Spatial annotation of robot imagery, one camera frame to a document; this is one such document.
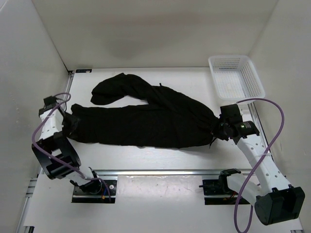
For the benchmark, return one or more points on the white perforated plastic basket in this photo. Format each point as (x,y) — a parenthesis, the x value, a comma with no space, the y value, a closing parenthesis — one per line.
(235,78)

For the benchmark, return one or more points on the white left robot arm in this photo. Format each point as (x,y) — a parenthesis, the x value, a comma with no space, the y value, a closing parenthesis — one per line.
(83,177)

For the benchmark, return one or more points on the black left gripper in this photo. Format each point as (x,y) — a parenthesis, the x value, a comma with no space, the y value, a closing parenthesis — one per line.
(75,121)

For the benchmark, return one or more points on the aluminium right side rail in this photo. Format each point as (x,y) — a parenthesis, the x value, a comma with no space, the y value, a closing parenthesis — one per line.
(260,131)

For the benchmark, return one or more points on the aluminium rail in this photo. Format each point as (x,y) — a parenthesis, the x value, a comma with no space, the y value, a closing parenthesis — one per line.
(260,131)
(52,149)
(158,172)

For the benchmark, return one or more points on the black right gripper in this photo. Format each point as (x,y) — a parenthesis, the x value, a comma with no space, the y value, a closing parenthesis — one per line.
(223,136)

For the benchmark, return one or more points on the aluminium front rail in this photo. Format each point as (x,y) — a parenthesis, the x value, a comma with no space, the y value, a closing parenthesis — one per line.
(158,172)

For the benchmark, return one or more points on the black trousers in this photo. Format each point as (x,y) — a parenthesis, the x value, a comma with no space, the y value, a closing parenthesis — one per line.
(128,111)

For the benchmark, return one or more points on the aluminium left side rail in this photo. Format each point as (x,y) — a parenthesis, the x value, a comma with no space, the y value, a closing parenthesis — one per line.
(52,149)

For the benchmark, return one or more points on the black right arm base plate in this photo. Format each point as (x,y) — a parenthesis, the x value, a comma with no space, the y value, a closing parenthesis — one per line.
(215,195)

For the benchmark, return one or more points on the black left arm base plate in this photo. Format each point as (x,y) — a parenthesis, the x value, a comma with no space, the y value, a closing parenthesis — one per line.
(100,195)

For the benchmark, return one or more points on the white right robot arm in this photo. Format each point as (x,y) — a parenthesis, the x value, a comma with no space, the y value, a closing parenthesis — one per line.
(274,199)

